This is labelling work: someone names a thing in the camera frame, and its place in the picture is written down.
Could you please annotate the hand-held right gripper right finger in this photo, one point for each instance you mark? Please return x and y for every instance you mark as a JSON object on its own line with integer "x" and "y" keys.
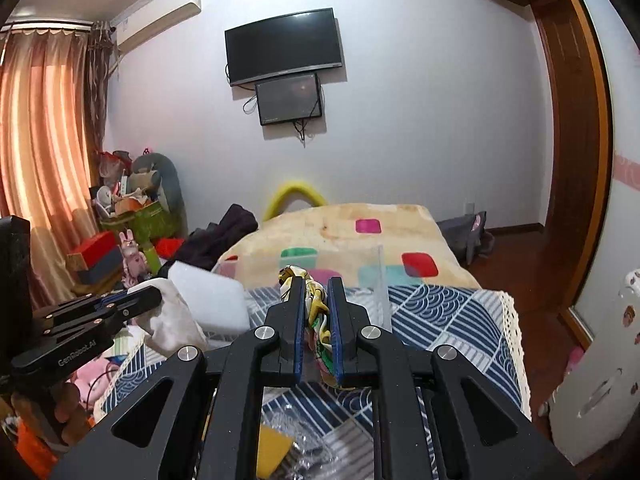
{"x": 336, "y": 332}

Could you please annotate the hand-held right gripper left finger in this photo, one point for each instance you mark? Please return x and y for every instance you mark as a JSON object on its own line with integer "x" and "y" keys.
{"x": 299, "y": 332}

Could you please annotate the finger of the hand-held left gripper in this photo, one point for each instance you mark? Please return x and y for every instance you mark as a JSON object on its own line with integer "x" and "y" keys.
{"x": 95, "y": 324}
{"x": 100, "y": 301}

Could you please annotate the yellow patterned silk scarf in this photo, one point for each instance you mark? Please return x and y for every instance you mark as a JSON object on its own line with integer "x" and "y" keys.
{"x": 316, "y": 310}

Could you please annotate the white cloth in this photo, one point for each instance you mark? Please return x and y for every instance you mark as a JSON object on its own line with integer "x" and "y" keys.
{"x": 170, "y": 322}

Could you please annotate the person's left hand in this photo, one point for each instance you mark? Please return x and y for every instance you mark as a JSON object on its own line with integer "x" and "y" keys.
{"x": 67, "y": 405}

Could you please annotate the grey-blue box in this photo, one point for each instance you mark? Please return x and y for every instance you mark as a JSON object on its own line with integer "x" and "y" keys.
{"x": 102, "y": 272}

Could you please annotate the pink plush toy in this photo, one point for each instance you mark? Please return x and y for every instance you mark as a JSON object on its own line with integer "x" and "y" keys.
{"x": 92, "y": 377}

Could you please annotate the red box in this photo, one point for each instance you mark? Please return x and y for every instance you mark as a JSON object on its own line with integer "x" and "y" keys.
{"x": 95, "y": 249}

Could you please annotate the pink rabbit plush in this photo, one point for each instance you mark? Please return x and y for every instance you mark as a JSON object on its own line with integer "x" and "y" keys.
{"x": 131, "y": 257}

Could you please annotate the clear plastic box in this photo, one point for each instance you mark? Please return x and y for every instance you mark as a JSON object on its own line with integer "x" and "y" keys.
{"x": 381, "y": 285}

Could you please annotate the green bottle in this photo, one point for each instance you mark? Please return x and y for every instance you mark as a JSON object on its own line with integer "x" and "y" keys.
{"x": 152, "y": 260}

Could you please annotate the red cloth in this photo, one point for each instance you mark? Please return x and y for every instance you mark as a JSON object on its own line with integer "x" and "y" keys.
{"x": 169, "y": 246}

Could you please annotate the green shopping bag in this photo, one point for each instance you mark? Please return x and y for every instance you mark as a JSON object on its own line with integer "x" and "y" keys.
{"x": 150, "y": 225}

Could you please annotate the white foam block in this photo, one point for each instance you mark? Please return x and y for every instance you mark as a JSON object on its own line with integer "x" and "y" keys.
{"x": 212, "y": 300}

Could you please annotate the cream blanket with coloured squares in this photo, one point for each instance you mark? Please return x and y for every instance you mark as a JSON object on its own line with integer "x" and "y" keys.
{"x": 345, "y": 237}

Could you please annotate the clear plastic bag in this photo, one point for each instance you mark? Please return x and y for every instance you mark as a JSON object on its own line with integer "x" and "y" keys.
{"x": 310, "y": 440}

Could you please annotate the blue wave-patterned cloth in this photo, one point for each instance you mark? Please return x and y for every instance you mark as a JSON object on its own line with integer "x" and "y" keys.
{"x": 450, "y": 320}

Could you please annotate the dark clothing pile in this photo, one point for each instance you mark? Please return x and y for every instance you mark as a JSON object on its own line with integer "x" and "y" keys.
{"x": 222, "y": 237}

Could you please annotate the yellow sponge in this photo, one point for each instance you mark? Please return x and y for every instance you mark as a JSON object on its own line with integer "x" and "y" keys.
{"x": 272, "y": 452}

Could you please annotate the grey shark plush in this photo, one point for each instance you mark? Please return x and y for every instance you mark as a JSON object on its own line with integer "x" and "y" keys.
{"x": 167, "y": 185}

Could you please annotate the yellow foam hoop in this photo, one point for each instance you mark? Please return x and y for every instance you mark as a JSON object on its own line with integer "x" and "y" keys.
{"x": 295, "y": 191}

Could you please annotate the grey bag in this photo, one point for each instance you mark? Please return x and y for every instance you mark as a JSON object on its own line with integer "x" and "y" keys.
{"x": 462, "y": 235}

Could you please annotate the orange curtain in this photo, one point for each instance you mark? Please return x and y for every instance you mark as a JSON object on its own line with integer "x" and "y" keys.
{"x": 42, "y": 150}

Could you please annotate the brown curtain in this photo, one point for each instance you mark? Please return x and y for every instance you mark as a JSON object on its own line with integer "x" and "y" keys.
{"x": 96, "y": 100}

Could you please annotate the white cut-out panel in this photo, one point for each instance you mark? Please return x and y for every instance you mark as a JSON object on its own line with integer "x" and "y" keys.
{"x": 600, "y": 385}

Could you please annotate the white air conditioner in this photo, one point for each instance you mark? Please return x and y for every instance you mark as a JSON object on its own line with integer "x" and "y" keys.
{"x": 160, "y": 15}

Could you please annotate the brown wooden door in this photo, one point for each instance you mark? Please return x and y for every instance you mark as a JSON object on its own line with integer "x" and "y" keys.
{"x": 570, "y": 150}

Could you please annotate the small black wall monitor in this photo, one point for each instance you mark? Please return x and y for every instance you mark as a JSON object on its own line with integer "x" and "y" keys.
{"x": 288, "y": 98}

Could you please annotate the black wall television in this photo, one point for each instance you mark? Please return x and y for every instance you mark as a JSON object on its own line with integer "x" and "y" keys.
{"x": 283, "y": 45}

